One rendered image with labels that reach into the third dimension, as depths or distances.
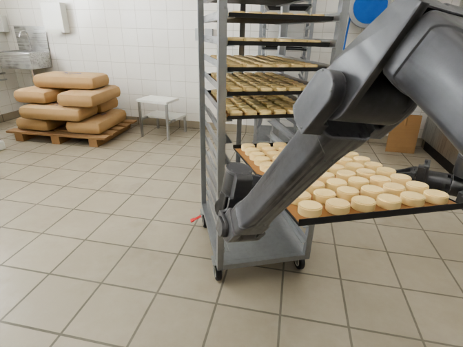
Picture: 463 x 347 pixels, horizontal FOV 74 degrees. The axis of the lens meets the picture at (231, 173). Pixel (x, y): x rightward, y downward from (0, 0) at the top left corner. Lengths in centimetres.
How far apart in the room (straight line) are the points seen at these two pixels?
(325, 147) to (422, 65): 13
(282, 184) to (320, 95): 16
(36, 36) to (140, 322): 421
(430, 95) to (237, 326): 135
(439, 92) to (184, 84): 393
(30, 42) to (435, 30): 500
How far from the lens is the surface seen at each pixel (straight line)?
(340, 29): 132
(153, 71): 427
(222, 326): 151
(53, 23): 479
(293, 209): 69
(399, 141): 390
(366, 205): 71
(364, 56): 31
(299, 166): 40
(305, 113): 34
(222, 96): 119
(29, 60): 477
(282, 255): 164
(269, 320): 154
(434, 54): 28
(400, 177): 91
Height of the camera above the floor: 117
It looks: 24 degrees down
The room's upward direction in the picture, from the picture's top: 1 degrees clockwise
